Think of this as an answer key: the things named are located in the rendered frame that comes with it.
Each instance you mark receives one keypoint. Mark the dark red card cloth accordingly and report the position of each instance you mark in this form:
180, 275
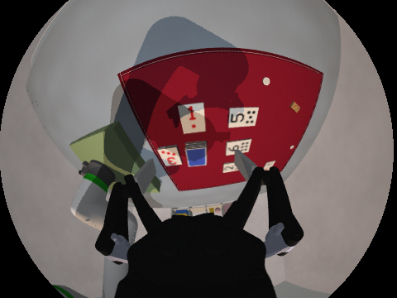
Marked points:
195, 52
222, 81

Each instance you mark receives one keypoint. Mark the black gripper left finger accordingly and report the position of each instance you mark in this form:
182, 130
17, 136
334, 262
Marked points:
113, 241

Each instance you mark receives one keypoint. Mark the brown domino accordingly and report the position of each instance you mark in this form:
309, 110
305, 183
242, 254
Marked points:
295, 106

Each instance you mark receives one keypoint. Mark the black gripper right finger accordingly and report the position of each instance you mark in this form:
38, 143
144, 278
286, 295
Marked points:
284, 229

